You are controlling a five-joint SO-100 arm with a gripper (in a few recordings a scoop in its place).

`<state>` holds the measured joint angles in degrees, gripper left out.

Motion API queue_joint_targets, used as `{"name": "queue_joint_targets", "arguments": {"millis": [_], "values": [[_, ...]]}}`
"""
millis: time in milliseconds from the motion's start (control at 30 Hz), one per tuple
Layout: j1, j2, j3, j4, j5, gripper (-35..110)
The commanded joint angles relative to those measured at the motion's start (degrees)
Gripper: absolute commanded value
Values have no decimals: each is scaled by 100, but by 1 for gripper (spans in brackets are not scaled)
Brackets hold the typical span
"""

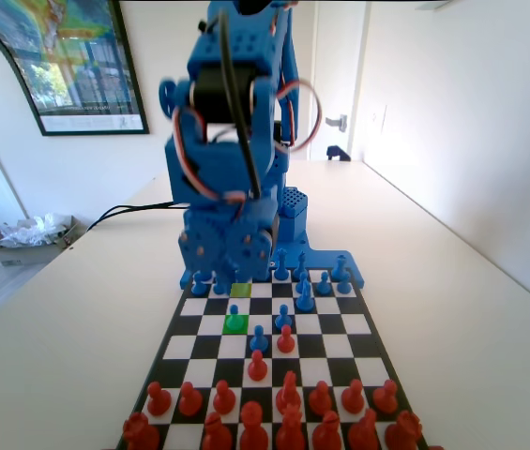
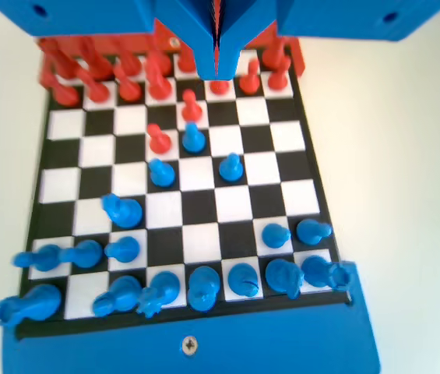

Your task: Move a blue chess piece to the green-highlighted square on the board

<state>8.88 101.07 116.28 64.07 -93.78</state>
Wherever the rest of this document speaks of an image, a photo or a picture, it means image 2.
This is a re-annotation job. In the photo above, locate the blue chess rook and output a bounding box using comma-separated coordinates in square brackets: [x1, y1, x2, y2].
[300, 255, 355, 292]
[0, 283, 63, 328]

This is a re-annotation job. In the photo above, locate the blue chess pawn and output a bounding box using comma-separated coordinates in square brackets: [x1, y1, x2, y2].
[148, 157, 177, 189]
[261, 222, 293, 249]
[104, 235, 142, 264]
[58, 239, 104, 270]
[12, 244, 63, 273]
[295, 217, 333, 245]
[181, 121, 206, 153]
[218, 152, 243, 184]

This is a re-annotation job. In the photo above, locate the black and white chessboard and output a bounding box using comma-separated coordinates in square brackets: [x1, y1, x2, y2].
[16, 46, 355, 340]

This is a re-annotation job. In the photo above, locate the red chess queen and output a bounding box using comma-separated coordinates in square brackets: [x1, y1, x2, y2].
[145, 50, 173, 77]

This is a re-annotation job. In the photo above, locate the red chess bishop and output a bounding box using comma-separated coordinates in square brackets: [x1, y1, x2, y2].
[114, 49, 142, 77]

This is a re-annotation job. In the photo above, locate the red chess pawn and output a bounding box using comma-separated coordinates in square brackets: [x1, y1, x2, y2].
[181, 88, 205, 122]
[238, 58, 262, 97]
[113, 68, 143, 103]
[207, 79, 231, 97]
[146, 123, 173, 155]
[268, 58, 293, 93]
[48, 73, 81, 108]
[81, 69, 111, 104]

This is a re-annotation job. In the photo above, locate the blue chess knight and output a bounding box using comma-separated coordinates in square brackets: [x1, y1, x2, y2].
[265, 259, 304, 300]
[100, 193, 144, 230]

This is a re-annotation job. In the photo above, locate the red printed base plate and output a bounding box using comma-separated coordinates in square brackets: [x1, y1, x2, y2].
[36, 21, 307, 77]

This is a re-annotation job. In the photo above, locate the silver screw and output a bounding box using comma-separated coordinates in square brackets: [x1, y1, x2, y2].
[181, 337, 200, 356]

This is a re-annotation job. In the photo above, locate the blue chess bishop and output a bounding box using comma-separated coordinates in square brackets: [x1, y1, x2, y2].
[227, 263, 262, 298]
[91, 275, 145, 317]

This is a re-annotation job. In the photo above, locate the red chess rook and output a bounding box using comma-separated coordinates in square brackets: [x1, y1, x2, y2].
[262, 37, 293, 69]
[39, 37, 73, 85]

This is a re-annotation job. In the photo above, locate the blue chess king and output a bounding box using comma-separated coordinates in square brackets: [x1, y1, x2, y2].
[187, 265, 220, 313]

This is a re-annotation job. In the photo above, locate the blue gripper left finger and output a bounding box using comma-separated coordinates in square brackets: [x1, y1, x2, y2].
[153, 0, 217, 81]

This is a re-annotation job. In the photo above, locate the group of blue chess pieces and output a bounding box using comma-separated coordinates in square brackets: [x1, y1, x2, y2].
[0, 260, 382, 374]

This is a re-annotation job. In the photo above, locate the blue chess queen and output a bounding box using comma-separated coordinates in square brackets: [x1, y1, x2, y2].
[136, 271, 182, 319]

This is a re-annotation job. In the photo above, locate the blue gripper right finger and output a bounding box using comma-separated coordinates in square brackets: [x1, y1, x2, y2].
[216, 0, 283, 81]

